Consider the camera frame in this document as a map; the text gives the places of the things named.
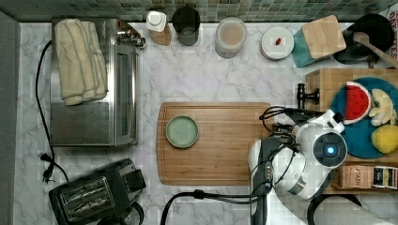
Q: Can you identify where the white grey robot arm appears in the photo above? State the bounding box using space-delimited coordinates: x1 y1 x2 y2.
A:
248 109 347 225

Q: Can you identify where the wooden drawer cabinet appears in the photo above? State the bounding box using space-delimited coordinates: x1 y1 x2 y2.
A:
305 67 398 195

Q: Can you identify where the green small plate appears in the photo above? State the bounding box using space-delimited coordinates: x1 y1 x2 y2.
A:
166 115 199 148

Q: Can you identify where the wooden cutting board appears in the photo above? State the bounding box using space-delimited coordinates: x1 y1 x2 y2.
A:
157 102 269 186

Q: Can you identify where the clear jar with brown contents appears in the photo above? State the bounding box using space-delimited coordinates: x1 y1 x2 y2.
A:
215 17 247 59

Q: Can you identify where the stainless steel toaster oven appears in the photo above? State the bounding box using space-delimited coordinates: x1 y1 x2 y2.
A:
50 18 145 147

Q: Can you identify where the dark glass cup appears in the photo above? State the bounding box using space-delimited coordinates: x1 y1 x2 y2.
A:
172 7 201 46

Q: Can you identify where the white-capped brown bottle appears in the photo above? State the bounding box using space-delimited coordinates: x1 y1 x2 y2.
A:
145 10 172 46

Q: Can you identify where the white round lidded container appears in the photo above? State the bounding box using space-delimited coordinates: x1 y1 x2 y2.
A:
260 26 295 60

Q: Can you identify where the round black object bottom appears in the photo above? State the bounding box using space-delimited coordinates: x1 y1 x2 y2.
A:
104 202 145 225

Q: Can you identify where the cream folded towel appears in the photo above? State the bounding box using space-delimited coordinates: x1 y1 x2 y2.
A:
54 19 108 106

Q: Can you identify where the teal canister with wooden lid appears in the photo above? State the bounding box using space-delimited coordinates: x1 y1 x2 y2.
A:
292 15 346 68

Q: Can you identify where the black two-slot toaster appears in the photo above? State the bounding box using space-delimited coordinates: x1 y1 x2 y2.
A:
49 158 146 225

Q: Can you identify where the toy watermelon slice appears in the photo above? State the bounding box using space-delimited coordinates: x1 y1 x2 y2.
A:
344 82 372 125

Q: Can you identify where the blue round plate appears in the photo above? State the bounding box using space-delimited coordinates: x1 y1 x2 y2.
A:
330 77 398 158

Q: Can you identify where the brown Stash tea box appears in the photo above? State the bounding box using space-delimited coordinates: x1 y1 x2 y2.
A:
337 165 374 189

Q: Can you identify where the wooden spoon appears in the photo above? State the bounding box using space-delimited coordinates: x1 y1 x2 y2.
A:
353 32 398 68

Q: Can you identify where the toy peeled banana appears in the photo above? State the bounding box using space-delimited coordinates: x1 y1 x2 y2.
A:
369 89 397 127

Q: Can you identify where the toy yellow lemon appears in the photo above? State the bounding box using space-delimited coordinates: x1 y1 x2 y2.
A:
371 125 398 154

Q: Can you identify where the black yellow tea box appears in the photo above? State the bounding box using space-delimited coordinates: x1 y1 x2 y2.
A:
373 166 397 189

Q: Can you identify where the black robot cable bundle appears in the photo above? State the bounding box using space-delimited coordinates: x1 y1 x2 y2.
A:
160 105 317 225

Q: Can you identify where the black drawer handle bar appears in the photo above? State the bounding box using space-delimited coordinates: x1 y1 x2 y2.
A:
297 83 320 110

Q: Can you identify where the black power cord with plug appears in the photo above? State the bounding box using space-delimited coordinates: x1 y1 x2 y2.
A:
34 39 70 184

